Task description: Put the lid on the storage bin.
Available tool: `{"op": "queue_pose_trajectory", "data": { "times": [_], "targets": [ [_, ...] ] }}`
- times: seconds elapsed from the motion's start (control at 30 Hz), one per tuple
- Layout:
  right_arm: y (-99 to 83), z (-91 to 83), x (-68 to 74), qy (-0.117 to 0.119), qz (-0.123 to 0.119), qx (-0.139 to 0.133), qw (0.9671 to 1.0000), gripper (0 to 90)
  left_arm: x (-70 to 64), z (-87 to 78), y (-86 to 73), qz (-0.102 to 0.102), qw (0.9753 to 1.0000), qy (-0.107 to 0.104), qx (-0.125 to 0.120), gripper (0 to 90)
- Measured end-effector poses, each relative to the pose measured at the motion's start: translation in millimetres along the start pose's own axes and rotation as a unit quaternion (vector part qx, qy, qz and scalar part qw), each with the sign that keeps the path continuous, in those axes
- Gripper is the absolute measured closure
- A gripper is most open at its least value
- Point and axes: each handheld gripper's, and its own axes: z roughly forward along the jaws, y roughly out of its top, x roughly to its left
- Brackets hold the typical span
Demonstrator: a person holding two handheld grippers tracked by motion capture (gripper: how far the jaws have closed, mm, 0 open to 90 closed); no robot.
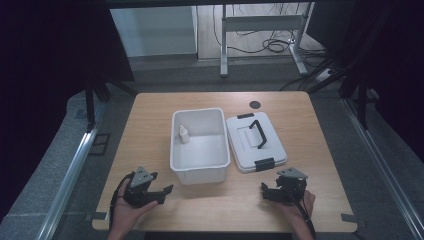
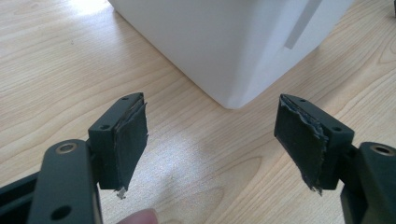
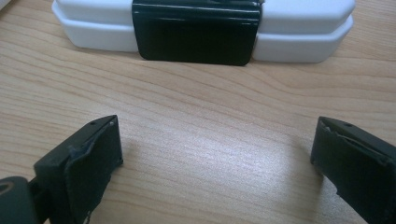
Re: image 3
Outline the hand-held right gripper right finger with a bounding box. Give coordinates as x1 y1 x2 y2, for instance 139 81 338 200
310 116 396 224

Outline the black glossy case latch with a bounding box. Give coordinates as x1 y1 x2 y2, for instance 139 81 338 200
132 0 262 67

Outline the white plastic case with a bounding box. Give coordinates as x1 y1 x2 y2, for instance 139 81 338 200
51 0 357 64

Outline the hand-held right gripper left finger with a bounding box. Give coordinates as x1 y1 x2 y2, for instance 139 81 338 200
29 114 124 224

